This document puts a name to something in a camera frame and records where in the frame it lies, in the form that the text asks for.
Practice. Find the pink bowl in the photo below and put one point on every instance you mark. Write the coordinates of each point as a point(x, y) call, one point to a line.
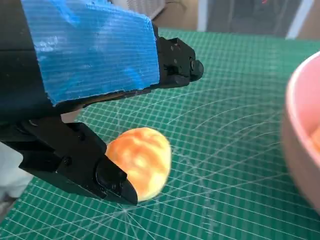
point(300, 140)

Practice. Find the green cutting mat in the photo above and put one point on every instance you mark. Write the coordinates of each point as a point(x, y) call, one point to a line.
point(225, 150)

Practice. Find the round toy bread bun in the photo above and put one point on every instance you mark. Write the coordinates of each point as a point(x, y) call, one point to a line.
point(142, 157)

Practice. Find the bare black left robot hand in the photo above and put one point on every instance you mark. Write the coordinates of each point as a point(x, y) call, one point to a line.
point(87, 50)

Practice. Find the white slatted mesh cabinet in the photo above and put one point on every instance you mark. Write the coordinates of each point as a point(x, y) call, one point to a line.
point(145, 7)

